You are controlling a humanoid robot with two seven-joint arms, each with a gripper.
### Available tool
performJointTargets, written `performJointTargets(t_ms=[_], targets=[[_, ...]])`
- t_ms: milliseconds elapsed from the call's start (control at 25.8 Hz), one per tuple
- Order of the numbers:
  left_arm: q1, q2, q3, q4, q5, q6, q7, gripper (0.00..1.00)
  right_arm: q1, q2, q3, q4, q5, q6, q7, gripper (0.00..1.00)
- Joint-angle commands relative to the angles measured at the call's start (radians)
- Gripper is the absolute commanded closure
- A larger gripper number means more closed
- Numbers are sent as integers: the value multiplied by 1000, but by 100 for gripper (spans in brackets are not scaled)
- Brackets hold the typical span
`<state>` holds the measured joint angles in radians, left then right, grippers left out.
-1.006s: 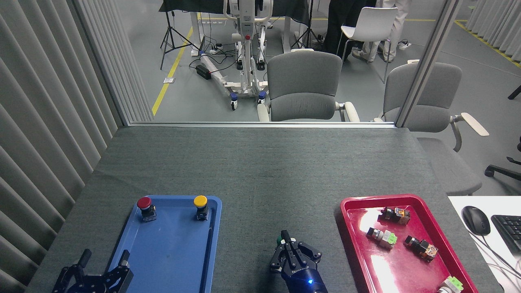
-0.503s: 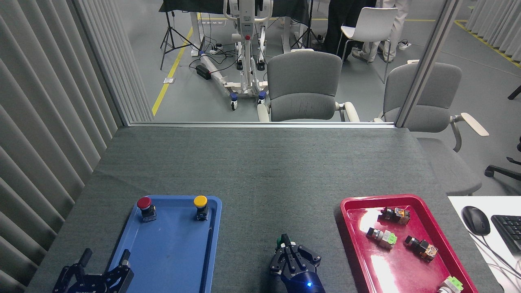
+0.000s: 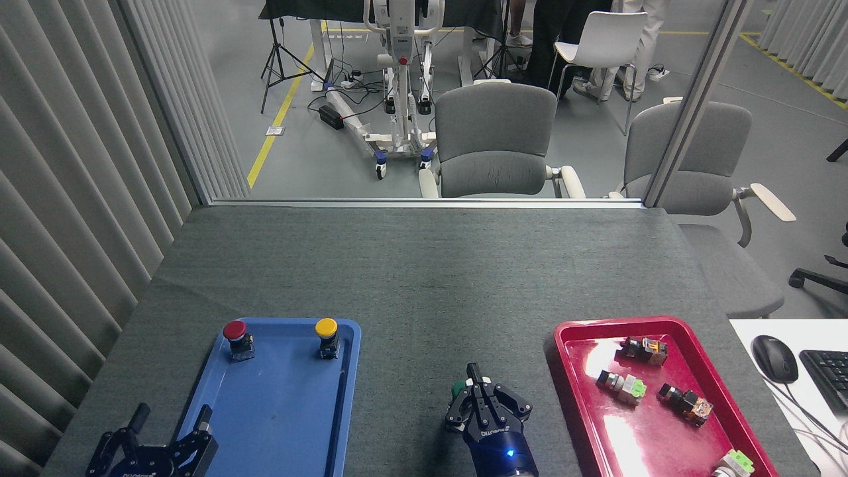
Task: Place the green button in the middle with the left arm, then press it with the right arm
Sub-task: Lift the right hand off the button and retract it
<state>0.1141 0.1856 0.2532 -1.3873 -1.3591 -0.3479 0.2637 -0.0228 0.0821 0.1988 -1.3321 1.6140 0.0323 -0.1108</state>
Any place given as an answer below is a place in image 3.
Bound red push button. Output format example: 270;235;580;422
222;320;256;363

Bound white stand on wheels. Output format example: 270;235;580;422
325;0;446;181

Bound black tripod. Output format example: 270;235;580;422
474;0;534;85
260;17;325;115

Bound blue plastic tray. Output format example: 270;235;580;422
162;317;362;477

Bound black chair base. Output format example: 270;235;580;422
788;222;848;295

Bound silver table rail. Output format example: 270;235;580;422
209;197;647;210

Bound grey pleated curtain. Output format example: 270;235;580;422
757;0;848;111
0;0;199;477

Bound black switch with orange base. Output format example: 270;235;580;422
657;383;714;427

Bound black mouse cable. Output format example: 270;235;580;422
772;381;848;458

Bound grey office chair, cream armrests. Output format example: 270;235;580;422
608;97;797;319
419;79;586;199

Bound yellow push button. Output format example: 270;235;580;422
315;318;341;360

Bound table with black cloth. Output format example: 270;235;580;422
258;0;507;90

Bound black switch with orange window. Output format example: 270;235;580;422
615;336;668;367

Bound white switch with green base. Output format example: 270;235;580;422
711;449;755;477

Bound red plastic tray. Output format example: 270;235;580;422
553;316;779;477

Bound white desk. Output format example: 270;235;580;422
729;318;848;477

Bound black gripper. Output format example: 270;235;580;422
86;403;219;477
445;363;539;477

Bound silver frame post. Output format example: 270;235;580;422
109;0;214;206
643;0;759;208

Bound person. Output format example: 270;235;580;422
575;0;671;103
527;0;613;100
507;13;534;48

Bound white plastic chair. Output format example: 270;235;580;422
553;11;649;136

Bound black computer mouse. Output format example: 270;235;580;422
751;335;800;384

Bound grey switch with green base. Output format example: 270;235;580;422
596;370;647;406

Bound black keyboard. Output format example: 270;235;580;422
799;349;848;415

